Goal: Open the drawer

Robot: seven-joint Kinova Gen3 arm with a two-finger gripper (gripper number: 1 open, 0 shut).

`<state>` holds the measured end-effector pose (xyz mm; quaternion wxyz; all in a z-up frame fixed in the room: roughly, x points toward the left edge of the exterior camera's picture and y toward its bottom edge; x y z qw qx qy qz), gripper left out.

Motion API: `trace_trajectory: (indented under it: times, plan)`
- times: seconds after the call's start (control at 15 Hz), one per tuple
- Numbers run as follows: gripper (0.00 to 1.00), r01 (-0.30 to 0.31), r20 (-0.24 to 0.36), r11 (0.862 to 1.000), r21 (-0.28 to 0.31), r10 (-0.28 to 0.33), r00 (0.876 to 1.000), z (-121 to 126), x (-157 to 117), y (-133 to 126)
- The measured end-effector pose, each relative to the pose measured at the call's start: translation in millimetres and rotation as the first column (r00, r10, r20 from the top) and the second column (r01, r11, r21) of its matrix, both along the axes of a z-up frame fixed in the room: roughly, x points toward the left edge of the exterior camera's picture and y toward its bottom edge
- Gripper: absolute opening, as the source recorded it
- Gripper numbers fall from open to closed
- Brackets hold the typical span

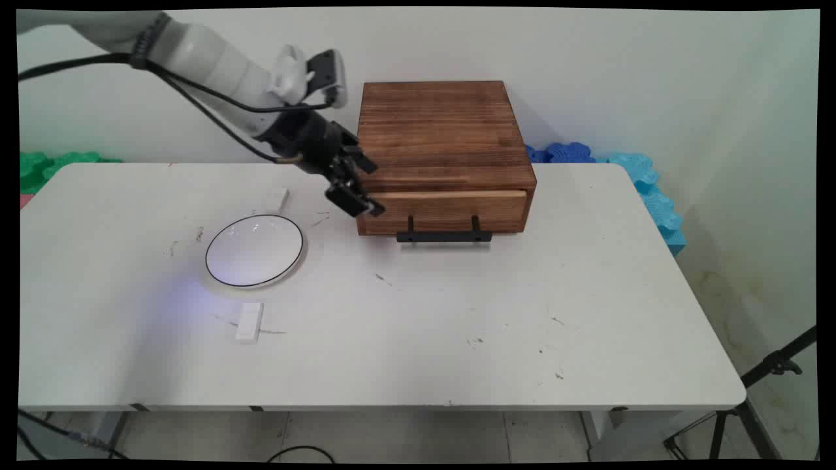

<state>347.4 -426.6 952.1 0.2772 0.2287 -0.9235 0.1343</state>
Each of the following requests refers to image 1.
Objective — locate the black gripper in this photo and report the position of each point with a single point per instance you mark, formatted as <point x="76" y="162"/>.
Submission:
<point x="307" y="140"/>

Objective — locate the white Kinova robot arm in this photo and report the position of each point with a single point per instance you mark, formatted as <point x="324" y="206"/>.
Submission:
<point x="209" y="59"/>

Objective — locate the white rectangular block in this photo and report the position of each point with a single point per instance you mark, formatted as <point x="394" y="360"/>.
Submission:
<point x="249" y="322"/>
<point x="277" y="198"/>

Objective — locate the brown wooden cabinet box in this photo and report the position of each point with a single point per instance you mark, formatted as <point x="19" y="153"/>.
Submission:
<point x="437" y="130"/>

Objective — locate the white bowl with black rim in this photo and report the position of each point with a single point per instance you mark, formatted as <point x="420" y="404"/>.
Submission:
<point x="255" y="251"/>

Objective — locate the cyan foam mat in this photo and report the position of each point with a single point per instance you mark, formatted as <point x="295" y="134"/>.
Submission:
<point x="656" y="202"/>

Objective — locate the green foam mat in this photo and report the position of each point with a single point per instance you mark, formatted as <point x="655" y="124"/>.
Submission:
<point x="52" y="166"/>

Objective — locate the pink foam mat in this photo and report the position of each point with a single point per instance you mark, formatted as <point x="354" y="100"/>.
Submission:
<point x="25" y="201"/>

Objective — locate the white table leg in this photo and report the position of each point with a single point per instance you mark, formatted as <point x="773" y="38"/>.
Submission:
<point x="610" y="434"/>
<point x="111" y="431"/>

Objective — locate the black tripod stand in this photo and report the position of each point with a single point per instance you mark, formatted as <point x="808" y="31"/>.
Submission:
<point x="757" y="375"/>

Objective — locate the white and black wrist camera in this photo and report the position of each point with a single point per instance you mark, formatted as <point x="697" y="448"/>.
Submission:
<point x="326" y="72"/>

